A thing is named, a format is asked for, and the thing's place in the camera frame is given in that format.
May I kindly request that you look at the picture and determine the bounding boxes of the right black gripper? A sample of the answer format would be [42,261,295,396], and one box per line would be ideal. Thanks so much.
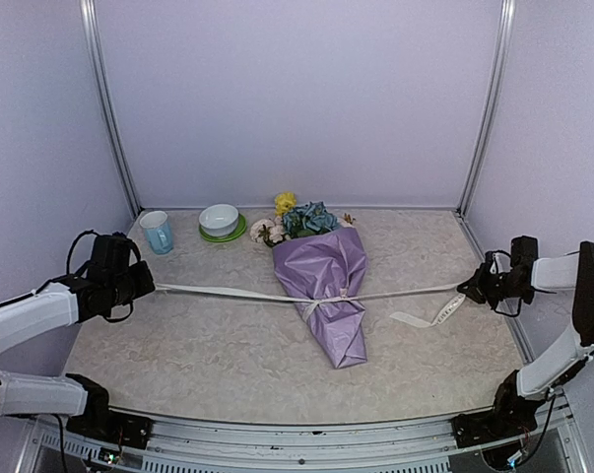
[458,261,534,309]

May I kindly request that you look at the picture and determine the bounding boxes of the cream printed ribbon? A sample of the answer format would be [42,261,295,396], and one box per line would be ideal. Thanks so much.
[156,284,466,328]

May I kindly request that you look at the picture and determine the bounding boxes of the white ceramic bowl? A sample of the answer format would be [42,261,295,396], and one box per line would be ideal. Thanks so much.
[199,204,239,237]

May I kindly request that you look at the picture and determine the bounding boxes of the green plate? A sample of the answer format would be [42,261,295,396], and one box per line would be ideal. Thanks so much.
[199,214,247,243]

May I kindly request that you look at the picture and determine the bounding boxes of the purple wrapping paper sheet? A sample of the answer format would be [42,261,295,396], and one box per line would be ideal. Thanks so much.
[272,228,367,369]

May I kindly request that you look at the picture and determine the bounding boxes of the pink fake rose stems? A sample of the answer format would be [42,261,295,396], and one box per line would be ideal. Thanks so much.
[249,214,356,247]

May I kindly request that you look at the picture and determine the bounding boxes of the blue fake flower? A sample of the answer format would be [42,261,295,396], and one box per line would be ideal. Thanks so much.
[282,201,340,239]

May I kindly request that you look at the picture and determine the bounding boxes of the yellow fake flower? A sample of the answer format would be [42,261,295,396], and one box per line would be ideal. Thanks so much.
[274,191,297,217]

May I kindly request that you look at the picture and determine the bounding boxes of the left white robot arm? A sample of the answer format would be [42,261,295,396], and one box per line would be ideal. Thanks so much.
[0,232,155,439]

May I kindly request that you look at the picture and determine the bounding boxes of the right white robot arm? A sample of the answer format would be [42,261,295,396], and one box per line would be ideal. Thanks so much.
[452,236,594,444]

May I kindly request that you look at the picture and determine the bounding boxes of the light blue mug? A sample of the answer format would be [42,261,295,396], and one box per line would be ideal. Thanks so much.
[139,211,173,255]

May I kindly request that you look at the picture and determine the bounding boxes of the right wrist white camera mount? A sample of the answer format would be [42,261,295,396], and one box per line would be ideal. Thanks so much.
[485,250,501,275]

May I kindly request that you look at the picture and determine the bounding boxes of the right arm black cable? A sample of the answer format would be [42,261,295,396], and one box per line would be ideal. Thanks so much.
[483,248,557,319]

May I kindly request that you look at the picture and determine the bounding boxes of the aluminium front rail frame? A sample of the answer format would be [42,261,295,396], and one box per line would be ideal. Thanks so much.
[15,386,588,473]

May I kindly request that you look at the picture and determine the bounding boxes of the left aluminium corner post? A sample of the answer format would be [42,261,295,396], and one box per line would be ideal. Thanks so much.
[79,0,143,219]

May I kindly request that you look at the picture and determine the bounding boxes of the aluminium corner post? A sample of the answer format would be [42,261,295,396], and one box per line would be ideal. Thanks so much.
[457,0,516,220]
[79,0,143,219]

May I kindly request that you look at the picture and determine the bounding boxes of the right aluminium corner post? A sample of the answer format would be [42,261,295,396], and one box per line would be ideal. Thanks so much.
[457,0,516,220]

